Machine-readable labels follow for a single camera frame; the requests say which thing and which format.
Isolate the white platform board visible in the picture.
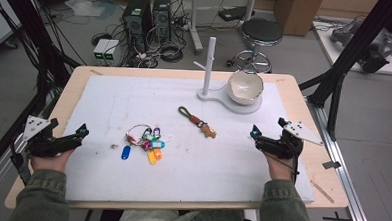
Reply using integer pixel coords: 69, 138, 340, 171
310, 20, 392, 76

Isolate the black metal frame strut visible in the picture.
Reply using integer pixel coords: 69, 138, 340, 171
296, 0, 392, 144

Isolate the coil of black cable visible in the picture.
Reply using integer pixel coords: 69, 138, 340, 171
158, 41, 186, 64

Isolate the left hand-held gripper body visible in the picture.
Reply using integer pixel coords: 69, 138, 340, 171
21, 115, 85, 161

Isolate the white key stand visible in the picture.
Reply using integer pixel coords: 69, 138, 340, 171
191, 35, 266, 116

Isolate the brown bear keychain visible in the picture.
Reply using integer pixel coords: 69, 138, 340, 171
176, 105, 219, 139

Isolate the person's lap clothing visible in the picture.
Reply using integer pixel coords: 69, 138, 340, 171
117, 205, 248, 221

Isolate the cardboard box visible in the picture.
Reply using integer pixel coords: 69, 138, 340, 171
272, 0, 325, 38

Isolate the black computer tower green sticker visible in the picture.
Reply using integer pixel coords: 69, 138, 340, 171
120, 0, 154, 53

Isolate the white power supply box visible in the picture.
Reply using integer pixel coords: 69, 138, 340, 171
92, 38, 111, 63
103, 38, 121, 62

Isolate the key ring with coloured tags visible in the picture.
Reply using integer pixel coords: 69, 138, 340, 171
120, 122, 168, 166

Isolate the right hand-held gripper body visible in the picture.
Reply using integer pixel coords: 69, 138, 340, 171
255, 118, 326, 162

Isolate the grey tape piece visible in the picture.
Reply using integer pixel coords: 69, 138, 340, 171
322, 159, 343, 171

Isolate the thin wooden stick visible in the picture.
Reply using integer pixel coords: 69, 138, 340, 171
309, 180, 336, 205

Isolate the white foam mat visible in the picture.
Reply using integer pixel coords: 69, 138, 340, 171
59, 72, 321, 212

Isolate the person's right hand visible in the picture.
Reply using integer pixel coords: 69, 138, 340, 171
261, 150, 300, 183

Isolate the person's left hand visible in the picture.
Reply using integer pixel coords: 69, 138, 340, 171
29, 146, 75, 174

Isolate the black flat case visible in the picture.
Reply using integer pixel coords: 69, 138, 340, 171
217, 4, 257, 24

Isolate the black round stool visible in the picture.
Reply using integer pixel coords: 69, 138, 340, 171
225, 17, 285, 75

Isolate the white eggshell bowl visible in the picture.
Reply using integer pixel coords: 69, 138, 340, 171
226, 69, 266, 107

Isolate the grey machine part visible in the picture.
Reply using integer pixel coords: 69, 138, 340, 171
329, 18, 392, 75

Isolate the aluminium rail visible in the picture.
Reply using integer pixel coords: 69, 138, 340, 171
299, 94, 381, 221

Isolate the black frame with cables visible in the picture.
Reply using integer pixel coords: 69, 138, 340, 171
0, 0, 85, 186

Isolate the clear plastic bag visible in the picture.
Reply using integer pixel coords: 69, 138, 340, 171
63, 0, 119, 20

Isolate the white desk leg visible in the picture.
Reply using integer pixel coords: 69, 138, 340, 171
243, 0, 258, 23
186, 0, 207, 56

